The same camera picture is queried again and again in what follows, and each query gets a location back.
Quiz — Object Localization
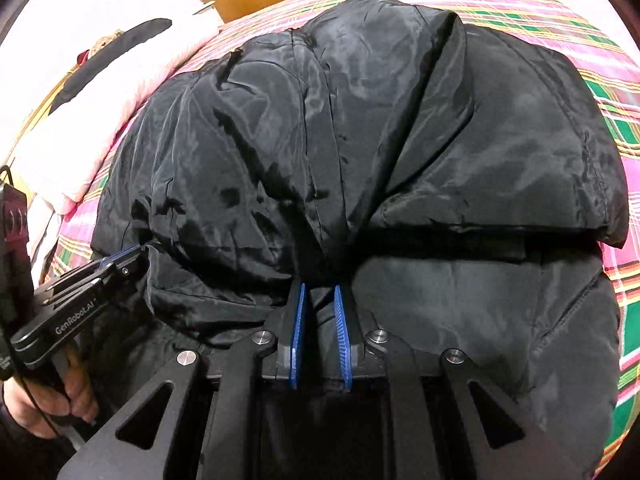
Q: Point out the black puffer jacket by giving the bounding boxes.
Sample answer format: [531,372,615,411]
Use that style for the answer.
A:
[82,0,629,478]

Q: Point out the person left hand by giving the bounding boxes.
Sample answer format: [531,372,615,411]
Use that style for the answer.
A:
[2,342,99,439]

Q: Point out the white folded duvet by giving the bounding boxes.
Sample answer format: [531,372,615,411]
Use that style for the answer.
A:
[11,11,219,214]

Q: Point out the black pillow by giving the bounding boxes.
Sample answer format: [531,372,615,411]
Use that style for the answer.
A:
[49,18,172,115]

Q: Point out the teddy bear with santa hat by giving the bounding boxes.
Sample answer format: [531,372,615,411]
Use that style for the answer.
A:
[76,29,124,66]

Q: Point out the pink plaid bed sheet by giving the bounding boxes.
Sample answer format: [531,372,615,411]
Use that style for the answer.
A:
[49,0,640,476]

